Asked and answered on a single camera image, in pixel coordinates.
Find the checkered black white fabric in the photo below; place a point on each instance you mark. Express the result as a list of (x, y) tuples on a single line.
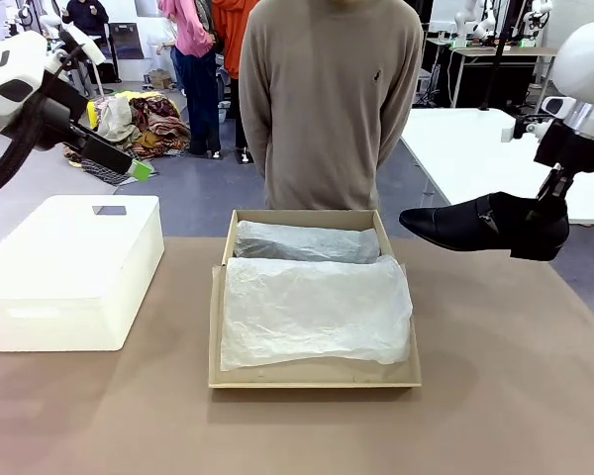
[(99, 171)]

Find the small cardboard box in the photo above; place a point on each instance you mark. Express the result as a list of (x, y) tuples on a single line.
[(160, 79)]

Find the dark workbench table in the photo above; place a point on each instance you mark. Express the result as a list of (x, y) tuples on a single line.
[(515, 74)]

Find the brown cardboard shoe box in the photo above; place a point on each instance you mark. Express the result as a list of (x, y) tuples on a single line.
[(317, 377)]

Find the person in pink top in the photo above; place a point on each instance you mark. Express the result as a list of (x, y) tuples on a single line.
[(190, 34)]

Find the seated person in dark clothes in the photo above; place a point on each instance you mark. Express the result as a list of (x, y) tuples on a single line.
[(86, 15)]

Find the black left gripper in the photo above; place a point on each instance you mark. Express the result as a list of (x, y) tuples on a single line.
[(54, 121)]

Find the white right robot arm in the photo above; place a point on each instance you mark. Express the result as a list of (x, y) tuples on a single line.
[(586, 59)]

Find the white plastic storage box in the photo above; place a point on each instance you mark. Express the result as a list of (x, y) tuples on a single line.
[(69, 321)]

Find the dark display panel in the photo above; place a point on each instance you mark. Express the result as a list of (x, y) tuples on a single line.
[(126, 42)]

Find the white tissue paper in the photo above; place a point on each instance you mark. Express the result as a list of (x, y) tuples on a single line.
[(317, 312)]

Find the person in beige sweater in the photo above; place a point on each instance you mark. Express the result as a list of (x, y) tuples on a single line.
[(326, 99)]

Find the pile of colourful clothes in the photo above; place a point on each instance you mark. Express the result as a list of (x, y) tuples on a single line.
[(148, 123)]

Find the black leather buckle shoe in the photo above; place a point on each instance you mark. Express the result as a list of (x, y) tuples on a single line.
[(475, 227)]

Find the white storage box lid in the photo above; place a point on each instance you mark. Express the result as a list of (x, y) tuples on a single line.
[(54, 247)]

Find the white table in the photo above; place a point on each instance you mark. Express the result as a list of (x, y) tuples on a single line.
[(475, 158)]

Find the person in orange top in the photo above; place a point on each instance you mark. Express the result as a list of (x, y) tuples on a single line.
[(227, 34)]

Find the white robot arm green base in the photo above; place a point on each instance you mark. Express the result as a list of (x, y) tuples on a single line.
[(537, 22), (467, 25)]

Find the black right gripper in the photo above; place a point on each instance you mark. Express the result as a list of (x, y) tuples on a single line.
[(579, 153)]

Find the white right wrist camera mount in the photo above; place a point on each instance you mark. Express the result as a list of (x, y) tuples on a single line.
[(517, 127)]

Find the black vertical pole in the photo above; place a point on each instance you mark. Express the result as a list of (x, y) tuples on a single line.
[(497, 54)]

